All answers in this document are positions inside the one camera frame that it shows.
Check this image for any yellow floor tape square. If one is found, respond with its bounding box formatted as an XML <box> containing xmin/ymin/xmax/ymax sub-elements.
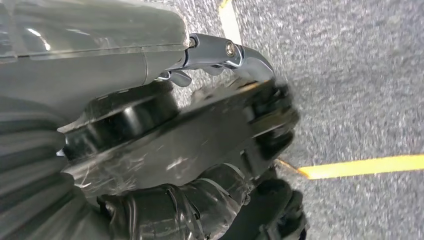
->
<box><xmin>218</xmin><ymin>0</ymin><xmax>424</xmax><ymax>181</ymax></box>

